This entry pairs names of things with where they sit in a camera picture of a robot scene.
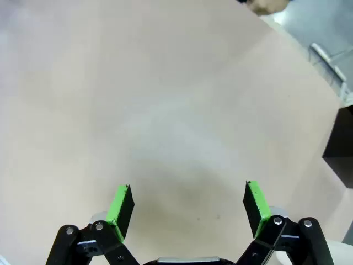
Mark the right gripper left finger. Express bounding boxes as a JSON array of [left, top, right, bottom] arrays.
[[45, 184, 141, 265]]

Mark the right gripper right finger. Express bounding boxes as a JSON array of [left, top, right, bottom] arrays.
[[235, 181, 335, 265]]

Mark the black box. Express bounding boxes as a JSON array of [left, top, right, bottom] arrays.
[[322, 104, 353, 190]]

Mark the person's hand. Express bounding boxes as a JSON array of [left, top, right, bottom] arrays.
[[251, 0, 289, 16]]

